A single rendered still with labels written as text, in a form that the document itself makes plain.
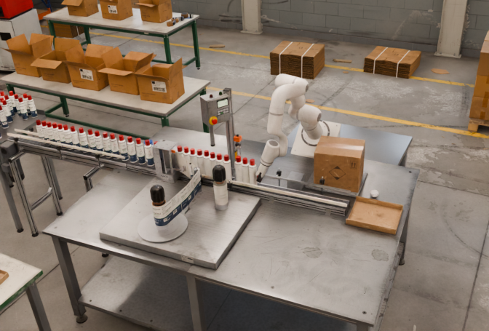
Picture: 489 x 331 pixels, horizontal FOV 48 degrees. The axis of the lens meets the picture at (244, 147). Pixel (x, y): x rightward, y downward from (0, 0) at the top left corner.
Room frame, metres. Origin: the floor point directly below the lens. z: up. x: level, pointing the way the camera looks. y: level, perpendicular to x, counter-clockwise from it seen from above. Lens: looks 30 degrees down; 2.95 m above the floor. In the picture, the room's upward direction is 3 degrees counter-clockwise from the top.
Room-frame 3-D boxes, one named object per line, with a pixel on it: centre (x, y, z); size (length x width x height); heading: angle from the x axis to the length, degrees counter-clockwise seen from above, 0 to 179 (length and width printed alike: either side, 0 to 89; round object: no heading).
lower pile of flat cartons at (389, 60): (7.02, -2.10, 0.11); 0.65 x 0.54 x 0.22; 57
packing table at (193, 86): (5.34, 1.45, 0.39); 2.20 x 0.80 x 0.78; 60
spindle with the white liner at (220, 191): (2.85, 0.17, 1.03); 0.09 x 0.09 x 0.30
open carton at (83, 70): (5.24, 1.52, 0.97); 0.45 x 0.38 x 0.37; 153
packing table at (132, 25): (7.69, 1.66, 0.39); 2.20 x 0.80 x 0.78; 60
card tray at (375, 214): (2.70, -0.78, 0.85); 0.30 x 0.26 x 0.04; 64
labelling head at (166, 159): (3.23, 0.54, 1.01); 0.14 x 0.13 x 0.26; 64
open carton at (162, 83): (4.84, 0.75, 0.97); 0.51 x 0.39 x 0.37; 156
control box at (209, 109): (3.25, 0.17, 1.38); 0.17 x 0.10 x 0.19; 119
